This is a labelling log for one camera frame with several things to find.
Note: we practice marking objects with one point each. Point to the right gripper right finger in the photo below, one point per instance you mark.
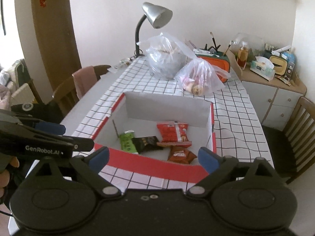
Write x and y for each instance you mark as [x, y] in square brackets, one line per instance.
[218, 168]

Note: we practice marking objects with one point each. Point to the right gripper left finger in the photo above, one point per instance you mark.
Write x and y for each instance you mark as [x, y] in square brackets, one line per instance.
[88, 169]

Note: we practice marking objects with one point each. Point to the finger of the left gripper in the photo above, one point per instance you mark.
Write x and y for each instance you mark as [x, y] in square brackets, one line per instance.
[51, 128]

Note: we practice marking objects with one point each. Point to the brown Oreo snack packet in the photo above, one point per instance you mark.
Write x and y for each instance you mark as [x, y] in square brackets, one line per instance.
[181, 155]

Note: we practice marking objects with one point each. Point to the green snack packet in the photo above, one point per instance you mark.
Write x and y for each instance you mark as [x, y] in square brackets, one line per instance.
[126, 141]

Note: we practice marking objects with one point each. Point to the red snack bag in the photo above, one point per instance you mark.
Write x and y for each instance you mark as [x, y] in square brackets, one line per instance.
[173, 134]

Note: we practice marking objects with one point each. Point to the black snack packet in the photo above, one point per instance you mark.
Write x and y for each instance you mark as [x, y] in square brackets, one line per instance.
[145, 144]

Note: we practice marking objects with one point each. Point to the small plastic bag with snacks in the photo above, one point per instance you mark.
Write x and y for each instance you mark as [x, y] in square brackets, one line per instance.
[209, 81]

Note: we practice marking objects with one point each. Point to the left human hand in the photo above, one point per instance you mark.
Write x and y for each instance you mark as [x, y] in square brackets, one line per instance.
[5, 176]

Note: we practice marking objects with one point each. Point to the left wooden chair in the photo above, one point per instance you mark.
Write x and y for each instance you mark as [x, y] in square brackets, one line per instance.
[65, 94]

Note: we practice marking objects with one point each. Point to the wooden chair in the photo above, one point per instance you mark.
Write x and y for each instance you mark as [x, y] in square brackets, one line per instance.
[65, 94]
[292, 149]

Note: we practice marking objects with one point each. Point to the pink cloth on chair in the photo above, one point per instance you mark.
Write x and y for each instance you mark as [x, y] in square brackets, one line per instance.
[84, 79]

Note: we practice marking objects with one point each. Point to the red cardboard box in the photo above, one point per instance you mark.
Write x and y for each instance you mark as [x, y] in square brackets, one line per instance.
[157, 137]

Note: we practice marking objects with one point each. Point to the right wooden chair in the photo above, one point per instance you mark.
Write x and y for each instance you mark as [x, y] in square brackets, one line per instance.
[292, 149]

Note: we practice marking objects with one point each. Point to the white drawer cabinet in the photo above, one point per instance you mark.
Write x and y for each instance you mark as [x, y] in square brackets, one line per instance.
[273, 101]

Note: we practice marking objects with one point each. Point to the power strip on table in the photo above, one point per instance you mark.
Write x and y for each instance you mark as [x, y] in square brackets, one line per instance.
[122, 64]

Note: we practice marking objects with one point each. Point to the orange green box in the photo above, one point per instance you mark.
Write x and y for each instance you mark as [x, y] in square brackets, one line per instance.
[215, 59]

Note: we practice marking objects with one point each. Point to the tissue box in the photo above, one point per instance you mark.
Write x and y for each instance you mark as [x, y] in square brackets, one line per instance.
[263, 67]

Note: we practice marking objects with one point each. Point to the amber liquid bottle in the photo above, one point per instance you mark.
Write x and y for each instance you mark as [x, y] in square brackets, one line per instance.
[243, 55]

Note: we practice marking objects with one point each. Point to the wooden door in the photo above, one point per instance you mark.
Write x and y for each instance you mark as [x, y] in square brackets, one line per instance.
[56, 39]

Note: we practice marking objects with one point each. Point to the large clear plastic bag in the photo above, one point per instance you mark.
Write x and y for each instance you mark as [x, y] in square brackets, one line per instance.
[166, 55]

